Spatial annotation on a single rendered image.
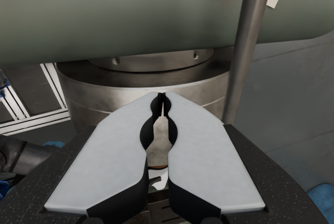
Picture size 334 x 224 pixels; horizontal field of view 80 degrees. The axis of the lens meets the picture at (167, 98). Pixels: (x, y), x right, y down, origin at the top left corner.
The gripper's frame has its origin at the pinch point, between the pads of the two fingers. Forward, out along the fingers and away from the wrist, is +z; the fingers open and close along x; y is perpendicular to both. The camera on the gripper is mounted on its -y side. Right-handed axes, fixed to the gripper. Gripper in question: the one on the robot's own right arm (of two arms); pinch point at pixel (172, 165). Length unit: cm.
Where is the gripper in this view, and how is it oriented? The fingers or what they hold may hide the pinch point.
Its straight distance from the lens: 51.2
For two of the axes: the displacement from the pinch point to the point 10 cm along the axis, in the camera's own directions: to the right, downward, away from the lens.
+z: 9.7, -1.3, 2.1
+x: 2.4, 4.7, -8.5
